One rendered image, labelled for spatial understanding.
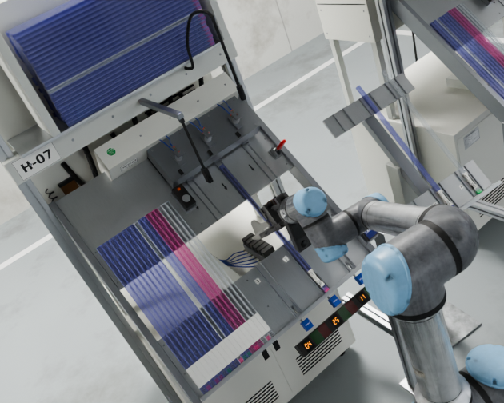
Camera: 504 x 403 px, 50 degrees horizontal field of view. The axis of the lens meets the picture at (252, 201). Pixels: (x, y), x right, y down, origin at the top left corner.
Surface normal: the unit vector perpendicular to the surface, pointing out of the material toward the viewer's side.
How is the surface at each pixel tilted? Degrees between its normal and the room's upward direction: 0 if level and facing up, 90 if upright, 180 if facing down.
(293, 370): 90
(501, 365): 8
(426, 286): 86
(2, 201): 90
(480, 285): 0
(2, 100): 90
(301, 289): 43
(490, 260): 0
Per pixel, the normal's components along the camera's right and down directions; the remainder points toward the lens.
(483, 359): -0.22, -0.84
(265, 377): 0.55, 0.30
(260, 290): 0.13, -0.37
